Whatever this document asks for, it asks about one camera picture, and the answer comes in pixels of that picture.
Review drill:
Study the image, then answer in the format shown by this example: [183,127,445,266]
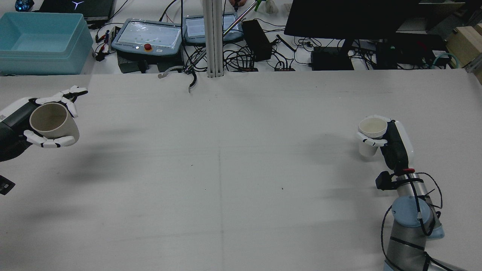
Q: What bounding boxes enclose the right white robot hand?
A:
[356,115,415,172]

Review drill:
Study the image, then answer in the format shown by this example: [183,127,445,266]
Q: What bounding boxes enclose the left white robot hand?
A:
[0,86,88,162]

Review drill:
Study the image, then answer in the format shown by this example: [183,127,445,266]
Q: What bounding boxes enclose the white paper cup stack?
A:
[358,117,388,157]

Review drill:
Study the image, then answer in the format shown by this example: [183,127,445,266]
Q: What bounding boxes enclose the beige paper cup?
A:
[29,102,80,145]

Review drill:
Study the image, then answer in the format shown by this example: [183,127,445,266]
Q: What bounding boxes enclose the light blue plastic bin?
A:
[0,12,94,75]

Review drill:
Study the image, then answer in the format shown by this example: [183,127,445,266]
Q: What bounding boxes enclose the black electronics box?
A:
[377,32,448,69]

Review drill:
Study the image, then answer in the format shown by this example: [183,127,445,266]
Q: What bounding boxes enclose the black docking box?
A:
[311,47,354,71]

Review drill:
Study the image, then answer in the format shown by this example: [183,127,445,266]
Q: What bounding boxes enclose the light wooden box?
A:
[446,24,482,69]

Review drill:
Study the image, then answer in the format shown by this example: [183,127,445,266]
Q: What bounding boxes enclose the dark grey controller box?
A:
[117,51,185,73]

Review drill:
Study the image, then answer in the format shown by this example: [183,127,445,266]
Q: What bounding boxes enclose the black laptop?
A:
[38,0,117,21]

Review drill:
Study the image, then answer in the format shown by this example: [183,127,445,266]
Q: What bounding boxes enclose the black computer monitor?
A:
[284,0,424,70]

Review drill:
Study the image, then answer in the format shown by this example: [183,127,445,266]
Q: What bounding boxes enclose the teach pendant with red button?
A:
[111,18,187,57]

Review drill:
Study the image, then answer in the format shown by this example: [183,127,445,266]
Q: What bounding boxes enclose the black power adapter brick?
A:
[242,20,272,61]

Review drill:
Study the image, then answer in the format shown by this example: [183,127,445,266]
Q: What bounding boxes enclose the grey teach pendant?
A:
[182,12,244,45]

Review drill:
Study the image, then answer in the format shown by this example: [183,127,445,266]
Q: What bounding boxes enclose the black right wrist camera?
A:
[375,171,397,191]

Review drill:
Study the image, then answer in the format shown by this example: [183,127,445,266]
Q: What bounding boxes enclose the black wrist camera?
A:
[0,175,16,196]
[375,171,397,191]

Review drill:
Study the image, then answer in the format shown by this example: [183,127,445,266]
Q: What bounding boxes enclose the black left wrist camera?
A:
[0,175,16,196]

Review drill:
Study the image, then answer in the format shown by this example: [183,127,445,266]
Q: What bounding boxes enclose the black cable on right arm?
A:
[380,171,467,271]

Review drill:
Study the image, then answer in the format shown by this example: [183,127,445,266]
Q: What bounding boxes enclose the teal cable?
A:
[431,53,458,69]

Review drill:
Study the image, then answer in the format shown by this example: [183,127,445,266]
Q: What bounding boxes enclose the black cable tangle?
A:
[224,40,264,72]

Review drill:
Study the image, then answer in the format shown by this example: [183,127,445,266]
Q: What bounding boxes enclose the aluminium profile post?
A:
[202,0,225,78]

